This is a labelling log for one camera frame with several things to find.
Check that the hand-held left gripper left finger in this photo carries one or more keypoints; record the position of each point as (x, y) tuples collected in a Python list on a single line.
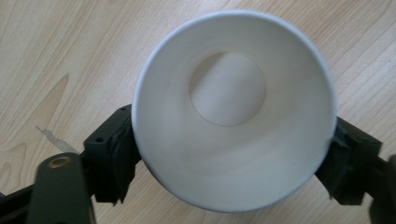
[(109, 155)]

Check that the white paper cup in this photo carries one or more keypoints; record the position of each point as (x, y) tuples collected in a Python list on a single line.
[(233, 124)]

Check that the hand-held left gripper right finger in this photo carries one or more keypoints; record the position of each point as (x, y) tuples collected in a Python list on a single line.
[(348, 161)]

